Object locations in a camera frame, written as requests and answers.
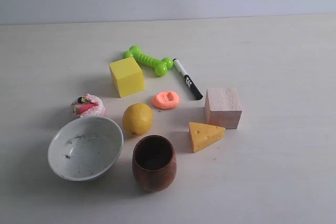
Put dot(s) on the orange putty blob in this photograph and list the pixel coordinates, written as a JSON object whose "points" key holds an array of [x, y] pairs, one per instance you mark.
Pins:
{"points": [[166, 100]]}

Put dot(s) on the black white marker pen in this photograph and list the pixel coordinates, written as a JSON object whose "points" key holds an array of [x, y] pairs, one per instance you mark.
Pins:
{"points": [[187, 79]]}

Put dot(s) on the green plastic bone toy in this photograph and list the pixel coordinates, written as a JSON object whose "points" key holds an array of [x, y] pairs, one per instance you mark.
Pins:
{"points": [[160, 67]]}

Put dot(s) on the yellow lemon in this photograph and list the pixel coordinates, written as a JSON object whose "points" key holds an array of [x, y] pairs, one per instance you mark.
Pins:
{"points": [[137, 119]]}

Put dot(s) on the yellow foam cube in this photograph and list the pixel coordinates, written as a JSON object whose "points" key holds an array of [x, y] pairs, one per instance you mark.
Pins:
{"points": [[127, 76]]}

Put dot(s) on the yellow cheese wedge toy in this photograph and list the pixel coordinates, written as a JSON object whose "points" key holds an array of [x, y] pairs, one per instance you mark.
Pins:
{"points": [[203, 135]]}

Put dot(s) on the light wooden cube block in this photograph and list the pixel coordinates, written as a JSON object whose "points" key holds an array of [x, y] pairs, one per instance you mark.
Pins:
{"points": [[222, 107]]}

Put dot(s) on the brown wooden cup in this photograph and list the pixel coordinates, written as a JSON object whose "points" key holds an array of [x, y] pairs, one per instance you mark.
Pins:
{"points": [[154, 163]]}

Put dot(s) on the white ceramic bowl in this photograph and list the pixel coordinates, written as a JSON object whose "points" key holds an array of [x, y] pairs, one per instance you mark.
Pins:
{"points": [[85, 148]]}

